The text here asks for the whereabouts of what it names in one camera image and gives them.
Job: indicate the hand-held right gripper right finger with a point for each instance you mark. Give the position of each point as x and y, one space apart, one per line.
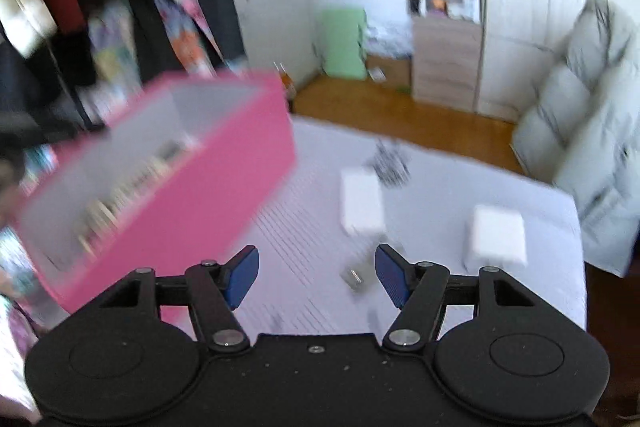
390 276

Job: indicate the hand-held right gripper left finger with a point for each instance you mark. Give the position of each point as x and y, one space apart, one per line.
244 276

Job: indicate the long white block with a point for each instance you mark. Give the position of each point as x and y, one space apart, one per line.
361 202

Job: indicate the pink storage box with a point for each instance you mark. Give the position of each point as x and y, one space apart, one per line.
225 187

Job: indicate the small grey metal object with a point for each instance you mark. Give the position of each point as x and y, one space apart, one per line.
357 279

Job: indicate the white patterned bed sheet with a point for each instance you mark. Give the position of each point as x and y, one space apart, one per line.
310 247

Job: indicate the square white power adapter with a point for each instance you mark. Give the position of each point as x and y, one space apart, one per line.
496 237

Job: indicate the clear bottle with orange liquid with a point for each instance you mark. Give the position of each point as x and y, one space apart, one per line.
286 84

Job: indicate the small packet on floor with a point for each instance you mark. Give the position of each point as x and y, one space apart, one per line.
376 74

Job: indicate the wooden shelf cabinet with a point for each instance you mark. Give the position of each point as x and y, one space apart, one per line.
445 62

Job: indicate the white printed plastic bag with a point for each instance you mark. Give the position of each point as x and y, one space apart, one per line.
390 39

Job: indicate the grey puffer jacket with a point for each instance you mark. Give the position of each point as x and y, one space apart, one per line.
590 132

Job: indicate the colourful floral cloth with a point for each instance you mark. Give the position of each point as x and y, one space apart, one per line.
187 32

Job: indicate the white door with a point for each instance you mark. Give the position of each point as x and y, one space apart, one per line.
270 7

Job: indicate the white wardrobe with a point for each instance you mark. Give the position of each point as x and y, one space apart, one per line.
530 7

